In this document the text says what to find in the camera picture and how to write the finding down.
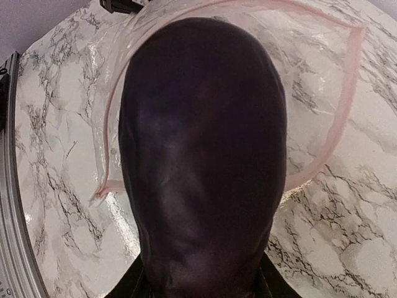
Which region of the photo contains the dark purple fake eggplant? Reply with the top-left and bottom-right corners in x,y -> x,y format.
118,18 -> 287,297

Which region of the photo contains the clear zip top bag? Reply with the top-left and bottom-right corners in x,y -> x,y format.
90,1 -> 366,204

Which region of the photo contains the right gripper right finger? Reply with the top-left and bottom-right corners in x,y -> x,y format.
257,253 -> 300,298

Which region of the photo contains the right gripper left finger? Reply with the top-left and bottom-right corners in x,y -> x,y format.
105,259 -> 149,298

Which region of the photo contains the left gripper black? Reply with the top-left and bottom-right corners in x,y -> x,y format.
99,0 -> 144,13

